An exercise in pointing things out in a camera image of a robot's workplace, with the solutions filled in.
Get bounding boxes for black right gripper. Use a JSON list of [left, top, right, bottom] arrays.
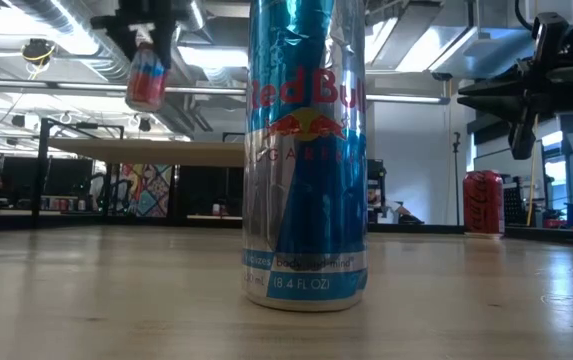
[[457, 47, 573, 161]]

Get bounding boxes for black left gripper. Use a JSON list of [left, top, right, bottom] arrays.
[[89, 0, 180, 71]]

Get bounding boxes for red Fanta can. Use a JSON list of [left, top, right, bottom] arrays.
[[124, 42, 171, 113]]

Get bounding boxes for red Coca-Cola can black script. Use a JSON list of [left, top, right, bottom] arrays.
[[462, 169, 506, 237]]

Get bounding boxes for blue silver Red Bull can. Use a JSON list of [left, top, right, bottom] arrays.
[[242, 0, 370, 312]]

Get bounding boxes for wooden shelf black legs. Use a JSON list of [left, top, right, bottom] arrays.
[[30, 117, 247, 229]]

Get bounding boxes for black tripod stand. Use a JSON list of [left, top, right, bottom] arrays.
[[452, 131, 463, 226]]

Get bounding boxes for black perforated cart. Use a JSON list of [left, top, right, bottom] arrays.
[[501, 174, 531, 227]]

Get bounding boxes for black equipment rack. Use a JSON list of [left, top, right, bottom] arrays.
[[367, 158, 388, 224]]

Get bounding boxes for colourful patterned panel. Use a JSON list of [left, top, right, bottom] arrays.
[[119, 163, 173, 218]]

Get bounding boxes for black computer monitor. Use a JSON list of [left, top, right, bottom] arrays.
[[45, 158, 95, 197]]

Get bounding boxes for silver spiral duct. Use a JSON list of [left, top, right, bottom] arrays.
[[181, 0, 208, 32]]

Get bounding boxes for ribbed silver ventilation duct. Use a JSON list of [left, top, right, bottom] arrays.
[[10, 0, 133, 84]]

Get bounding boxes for large silver air duct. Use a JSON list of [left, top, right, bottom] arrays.
[[368, 0, 535, 80]]

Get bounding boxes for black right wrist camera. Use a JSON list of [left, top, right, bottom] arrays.
[[531, 12, 571, 72]]

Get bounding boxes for black camera cable loop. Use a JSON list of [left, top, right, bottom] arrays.
[[514, 0, 537, 32]]

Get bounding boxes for black yellow cable reel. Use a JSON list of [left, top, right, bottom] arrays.
[[20, 38, 57, 67]]

